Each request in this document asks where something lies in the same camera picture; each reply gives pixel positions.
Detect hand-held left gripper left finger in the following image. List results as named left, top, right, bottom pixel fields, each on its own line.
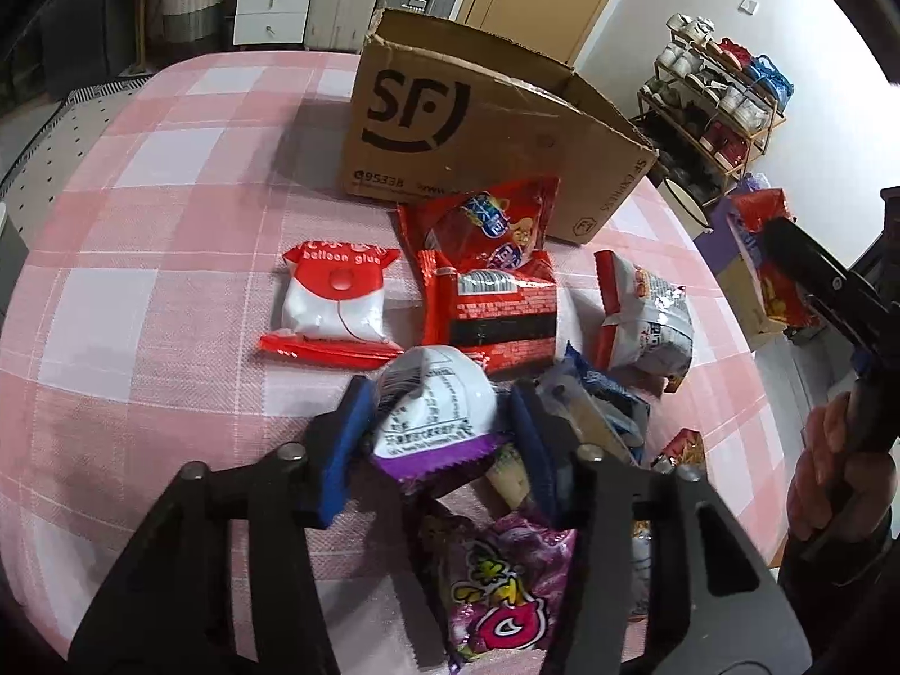
left=66, top=374, right=382, bottom=675

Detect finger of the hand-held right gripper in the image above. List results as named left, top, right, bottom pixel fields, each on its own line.
left=763, top=217, right=871, bottom=340

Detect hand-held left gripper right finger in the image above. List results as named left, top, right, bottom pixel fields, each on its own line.
left=510, top=380, right=815, bottom=675

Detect white purple snack packet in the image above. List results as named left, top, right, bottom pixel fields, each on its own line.
left=369, top=344, right=512, bottom=500

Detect blue cookie packet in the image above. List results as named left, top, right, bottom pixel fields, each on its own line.
left=534, top=341, right=655, bottom=465

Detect purple printed snack packet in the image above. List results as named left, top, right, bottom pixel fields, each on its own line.
left=418, top=510, right=584, bottom=669

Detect silver red snack packet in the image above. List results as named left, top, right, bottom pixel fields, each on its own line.
left=592, top=249, right=696, bottom=393

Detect printed brown cardboard box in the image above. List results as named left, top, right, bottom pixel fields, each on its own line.
left=342, top=8, right=660, bottom=247

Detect person's right forearm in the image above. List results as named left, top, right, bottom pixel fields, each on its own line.
left=777, top=499, right=900, bottom=655

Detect person's right hand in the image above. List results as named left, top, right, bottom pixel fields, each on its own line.
left=786, top=390, right=891, bottom=542

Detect beige snack packet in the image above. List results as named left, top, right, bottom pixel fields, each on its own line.
left=485, top=444, right=539, bottom=516

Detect red snack bag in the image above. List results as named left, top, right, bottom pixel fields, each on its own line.
left=730, top=186, right=820, bottom=330

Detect plain brown cardboard box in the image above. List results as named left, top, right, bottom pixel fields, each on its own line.
left=710, top=225, right=792, bottom=353

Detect purple bag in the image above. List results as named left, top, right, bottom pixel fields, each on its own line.
left=692, top=174, right=775, bottom=275

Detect red black-band snack packet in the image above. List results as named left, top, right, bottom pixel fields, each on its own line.
left=415, top=247, right=564, bottom=375

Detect white round bin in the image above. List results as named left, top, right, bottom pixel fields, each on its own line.
left=659, top=175, right=713, bottom=240

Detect wooden shoe rack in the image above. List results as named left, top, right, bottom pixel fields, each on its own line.
left=638, top=10, right=795, bottom=191

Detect small red snack packet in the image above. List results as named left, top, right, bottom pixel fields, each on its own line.
left=657, top=427, right=704, bottom=472

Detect red white packet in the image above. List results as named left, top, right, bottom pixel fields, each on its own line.
left=256, top=240, right=405, bottom=370

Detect rows of shoes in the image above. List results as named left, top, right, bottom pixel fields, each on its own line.
left=643, top=12, right=795, bottom=184

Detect red cartoon snack packet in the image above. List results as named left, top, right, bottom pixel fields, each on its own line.
left=395, top=175, right=561, bottom=275

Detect pink checked tablecloth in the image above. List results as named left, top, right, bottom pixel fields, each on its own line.
left=0, top=49, right=781, bottom=675

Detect grey white stool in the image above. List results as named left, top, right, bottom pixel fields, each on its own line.
left=0, top=202, right=30, bottom=314

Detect grey dotted mat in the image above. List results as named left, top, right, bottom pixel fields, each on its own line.
left=0, top=76, right=154, bottom=192

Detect woven laundry basket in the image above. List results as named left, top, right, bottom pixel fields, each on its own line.
left=158, top=0, right=227, bottom=44

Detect dark cabinet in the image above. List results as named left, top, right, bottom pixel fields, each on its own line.
left=0, top=0, right=145, bottom=103

